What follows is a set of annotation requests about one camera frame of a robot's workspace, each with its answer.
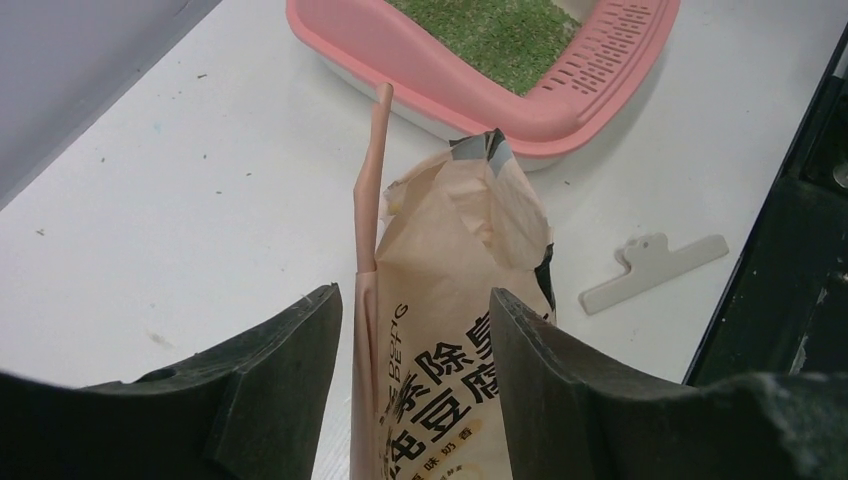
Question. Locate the pink litter box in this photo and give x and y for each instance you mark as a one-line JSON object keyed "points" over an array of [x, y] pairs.
{"points": [[367, 43]]}

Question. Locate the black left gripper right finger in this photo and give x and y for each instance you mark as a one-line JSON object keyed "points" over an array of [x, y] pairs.
{"points": [[572, 412]]}

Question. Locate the beige cat litter bag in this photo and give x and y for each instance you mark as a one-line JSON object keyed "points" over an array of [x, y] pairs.
{"points": [[430, 248]]}

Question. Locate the green cat litter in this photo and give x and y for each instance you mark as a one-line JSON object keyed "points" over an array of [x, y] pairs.
{"points": [[513, 43]]}

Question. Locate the white bag clip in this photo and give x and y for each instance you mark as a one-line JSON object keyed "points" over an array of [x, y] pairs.
{"points": [[649, 262]]}

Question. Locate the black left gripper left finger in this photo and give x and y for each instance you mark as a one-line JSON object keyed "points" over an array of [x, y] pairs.
{"points": [[250, 407]]}

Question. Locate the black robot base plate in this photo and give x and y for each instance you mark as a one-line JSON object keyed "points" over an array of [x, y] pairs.
{"points": [[784, 309]]}

